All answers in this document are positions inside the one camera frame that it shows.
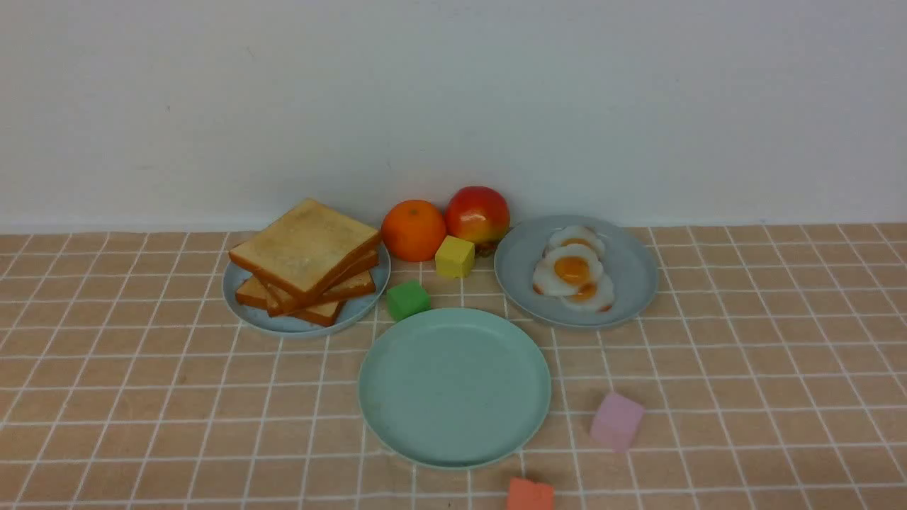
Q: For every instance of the red apple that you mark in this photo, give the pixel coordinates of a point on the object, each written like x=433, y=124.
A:
x=480, y=215

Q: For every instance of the blue plate with toast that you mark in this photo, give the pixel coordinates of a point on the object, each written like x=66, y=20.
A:
x=289, y=327

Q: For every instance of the blue plate with eggs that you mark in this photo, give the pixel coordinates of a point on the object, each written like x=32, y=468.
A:
x=626, y=261

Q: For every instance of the toast slice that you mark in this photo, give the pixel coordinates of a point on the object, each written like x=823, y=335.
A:
x=305, y=250
x=280, y=302
x=364, y=263
x=253, y=293

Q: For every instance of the orange-red cube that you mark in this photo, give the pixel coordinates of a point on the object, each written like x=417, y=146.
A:
x=525, y=494

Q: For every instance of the orange fruit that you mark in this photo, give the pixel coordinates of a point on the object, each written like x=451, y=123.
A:
x=413, y=230

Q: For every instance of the yellow cube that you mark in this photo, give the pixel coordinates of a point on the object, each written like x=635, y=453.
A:
x=454, y=258

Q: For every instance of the green cube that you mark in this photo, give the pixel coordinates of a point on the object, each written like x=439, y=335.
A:
x=406, y=299

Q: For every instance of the fried egg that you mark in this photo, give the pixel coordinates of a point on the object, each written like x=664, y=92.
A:
x=576, y=234
x=594, y=298
x=566, y=270

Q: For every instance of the green round plate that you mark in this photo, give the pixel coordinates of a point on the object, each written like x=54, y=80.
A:
x=454, y=389

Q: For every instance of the pink cube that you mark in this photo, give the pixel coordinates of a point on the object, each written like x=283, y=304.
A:
x=616, y=422

